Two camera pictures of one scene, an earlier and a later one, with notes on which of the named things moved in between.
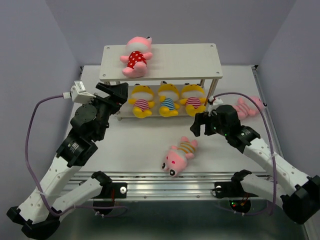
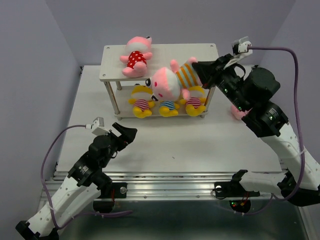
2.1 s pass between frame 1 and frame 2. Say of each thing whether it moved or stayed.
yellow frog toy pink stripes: stayed
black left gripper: moved
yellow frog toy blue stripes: stayed
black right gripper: moved
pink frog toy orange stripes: moved
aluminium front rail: stayed
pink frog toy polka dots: stayed
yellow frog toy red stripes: stayed
